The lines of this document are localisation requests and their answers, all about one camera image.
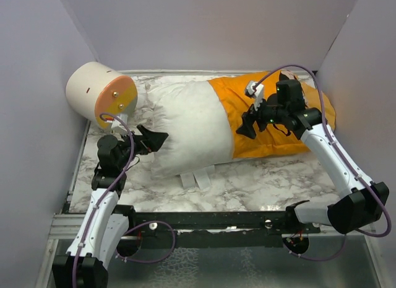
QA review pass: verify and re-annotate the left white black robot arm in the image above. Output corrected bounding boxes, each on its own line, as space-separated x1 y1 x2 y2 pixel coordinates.
52 125 168 287

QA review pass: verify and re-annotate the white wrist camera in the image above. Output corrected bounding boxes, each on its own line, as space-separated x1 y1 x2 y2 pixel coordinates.
244 81 264 106
107 113 129 135

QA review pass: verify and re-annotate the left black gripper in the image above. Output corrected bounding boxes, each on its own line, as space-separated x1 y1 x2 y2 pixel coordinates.
117 124 168 170

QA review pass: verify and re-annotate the orange Mickey Mouse pillowcase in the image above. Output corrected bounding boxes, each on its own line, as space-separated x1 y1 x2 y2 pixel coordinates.
209 69 336 159

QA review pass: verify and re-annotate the white cylinder with orange lid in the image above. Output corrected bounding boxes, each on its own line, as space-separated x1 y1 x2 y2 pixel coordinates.
66 61 138 129

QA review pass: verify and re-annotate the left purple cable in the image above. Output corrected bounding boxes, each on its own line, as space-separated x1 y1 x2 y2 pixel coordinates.
71 113 176 288

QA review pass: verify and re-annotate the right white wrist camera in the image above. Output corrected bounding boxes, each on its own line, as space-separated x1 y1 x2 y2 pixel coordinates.
244 81 264 106

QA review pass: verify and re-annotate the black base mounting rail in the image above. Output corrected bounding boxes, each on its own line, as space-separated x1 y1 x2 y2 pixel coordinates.
114 205 320 249

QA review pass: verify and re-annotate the white pillow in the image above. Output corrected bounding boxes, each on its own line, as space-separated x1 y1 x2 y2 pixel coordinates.
147 81 233 189

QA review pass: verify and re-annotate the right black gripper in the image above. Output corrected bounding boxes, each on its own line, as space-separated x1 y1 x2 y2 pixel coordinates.
236 93 288 139

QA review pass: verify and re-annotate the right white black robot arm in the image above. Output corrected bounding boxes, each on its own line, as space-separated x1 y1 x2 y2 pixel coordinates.
236 79 389 234

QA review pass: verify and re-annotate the aluminium frame rail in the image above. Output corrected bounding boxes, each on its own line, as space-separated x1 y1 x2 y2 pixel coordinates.
48 204 377 241

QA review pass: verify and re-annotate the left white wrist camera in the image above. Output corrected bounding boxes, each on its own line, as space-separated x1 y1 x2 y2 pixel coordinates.
107 113 129 135

